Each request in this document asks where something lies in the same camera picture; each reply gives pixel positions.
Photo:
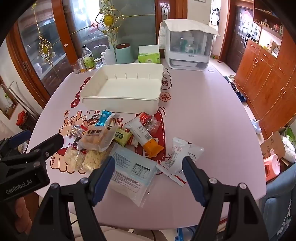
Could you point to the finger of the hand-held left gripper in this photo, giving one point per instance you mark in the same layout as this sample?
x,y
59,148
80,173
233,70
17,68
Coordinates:
x,y
20,136
52,144

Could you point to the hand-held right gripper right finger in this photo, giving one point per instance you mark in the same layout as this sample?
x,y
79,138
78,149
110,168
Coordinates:
x,y
191,179

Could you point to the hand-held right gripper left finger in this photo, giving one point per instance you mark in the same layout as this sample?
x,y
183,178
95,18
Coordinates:
x,y
104,179

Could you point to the large light blue packet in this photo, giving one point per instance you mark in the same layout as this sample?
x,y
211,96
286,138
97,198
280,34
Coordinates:
x,y
131,171

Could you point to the blue snack packet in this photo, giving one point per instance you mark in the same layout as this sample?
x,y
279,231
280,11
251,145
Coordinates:
x,y
104,118

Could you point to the white and orange long packet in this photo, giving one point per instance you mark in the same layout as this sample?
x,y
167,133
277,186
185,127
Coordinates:
x,y
144,136

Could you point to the white plastic tray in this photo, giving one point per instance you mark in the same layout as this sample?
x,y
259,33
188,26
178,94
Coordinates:
x,y
129,85

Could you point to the person's left hand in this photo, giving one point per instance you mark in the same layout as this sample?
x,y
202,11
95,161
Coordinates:
x,y
23,215

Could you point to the red bag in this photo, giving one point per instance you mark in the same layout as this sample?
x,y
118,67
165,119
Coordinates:
x,y
22,118

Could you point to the flat white sachet red edge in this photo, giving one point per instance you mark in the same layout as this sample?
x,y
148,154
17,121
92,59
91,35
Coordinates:
x,y
172,175

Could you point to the clear puffed snack packet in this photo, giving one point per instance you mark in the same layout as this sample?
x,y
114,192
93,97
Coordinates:
x,y
93,160
72,160

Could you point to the silver foil candy packet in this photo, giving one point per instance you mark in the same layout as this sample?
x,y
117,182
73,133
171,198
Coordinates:
x,y
78,132

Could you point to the clear white snack packet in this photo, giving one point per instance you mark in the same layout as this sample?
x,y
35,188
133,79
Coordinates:
x,y
182,150

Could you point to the green snack packet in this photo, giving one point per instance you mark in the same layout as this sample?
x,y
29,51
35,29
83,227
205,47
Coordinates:
x,y
122,136

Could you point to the brown snowflake snack packet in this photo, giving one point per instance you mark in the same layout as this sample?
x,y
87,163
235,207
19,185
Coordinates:
x,y
93,121

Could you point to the pink printed table mat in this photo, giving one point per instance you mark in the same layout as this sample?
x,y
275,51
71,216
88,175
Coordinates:
x,y
208,120

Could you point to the red and clear snack packet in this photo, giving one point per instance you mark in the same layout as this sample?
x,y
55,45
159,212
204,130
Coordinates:
x,y
150,121

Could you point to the pink plastic appliance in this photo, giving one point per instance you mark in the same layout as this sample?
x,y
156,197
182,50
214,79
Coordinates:
x,y
272,168

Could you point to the white toy figure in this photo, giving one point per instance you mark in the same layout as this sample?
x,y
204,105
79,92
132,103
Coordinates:
x,y
256,126

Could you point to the cardboard box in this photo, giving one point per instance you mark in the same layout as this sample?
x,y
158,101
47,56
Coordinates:
x,y
272,144

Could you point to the clear bottle green label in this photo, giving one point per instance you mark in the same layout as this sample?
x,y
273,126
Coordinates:
x,y
88,60

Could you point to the blue chair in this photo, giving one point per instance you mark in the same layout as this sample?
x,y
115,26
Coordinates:
x,y
279,208

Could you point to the small clear jar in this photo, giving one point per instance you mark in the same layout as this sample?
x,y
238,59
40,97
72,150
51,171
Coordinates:
x,y
98,63

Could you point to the glass door gold ornament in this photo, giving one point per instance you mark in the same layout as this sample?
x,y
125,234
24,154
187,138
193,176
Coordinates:
x,y
46,46

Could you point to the white pill bottle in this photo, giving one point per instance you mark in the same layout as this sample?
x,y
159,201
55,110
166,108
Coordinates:
x,y
103,58

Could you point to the white pump bottle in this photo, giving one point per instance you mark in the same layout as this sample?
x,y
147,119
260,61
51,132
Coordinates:
x,y
110,56

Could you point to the mint green canister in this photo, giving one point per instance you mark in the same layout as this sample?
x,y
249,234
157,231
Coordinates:
x,y
124,53

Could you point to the green tissue box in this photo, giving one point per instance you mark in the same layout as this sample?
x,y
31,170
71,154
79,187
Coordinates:
x,y
149,56

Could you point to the dark brown door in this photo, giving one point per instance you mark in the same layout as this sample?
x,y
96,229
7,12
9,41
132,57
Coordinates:
x,y
240,39

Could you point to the wooden wall cabinet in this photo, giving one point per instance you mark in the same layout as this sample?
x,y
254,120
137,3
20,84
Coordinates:
x,y
268,76

